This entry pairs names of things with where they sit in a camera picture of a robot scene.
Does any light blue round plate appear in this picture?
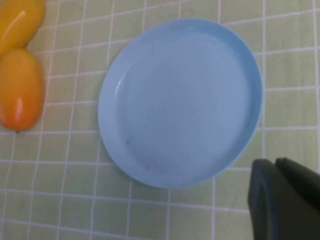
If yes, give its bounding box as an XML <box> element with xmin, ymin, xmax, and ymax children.
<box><xmin>97</xmin><ymin>17</ymin><xmax>266</xmax><ymax>190</ymax></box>

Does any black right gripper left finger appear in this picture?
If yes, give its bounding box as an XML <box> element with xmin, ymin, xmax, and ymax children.
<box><xmin>246</xmin><ymin>158</ymin><xmax>320</xmax><ymax>240</ymax></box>

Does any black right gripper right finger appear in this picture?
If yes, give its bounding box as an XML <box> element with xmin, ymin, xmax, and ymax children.
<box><xmin>274</xmin><ymin>156</ymin><xmax>320</xmax><ymax>208</ymax></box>

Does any green checked tablecloth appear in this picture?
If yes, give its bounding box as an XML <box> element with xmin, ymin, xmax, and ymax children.
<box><xmin>0</xmin><ymin>0</ymin><xmax>320</xmax><ymax>240</ymax></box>

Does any orange yellow mango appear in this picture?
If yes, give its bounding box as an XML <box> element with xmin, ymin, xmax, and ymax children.
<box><xmin>0</xmin><ymin>47</ymin><xmax>45</xmax><ymax>132</ymax></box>

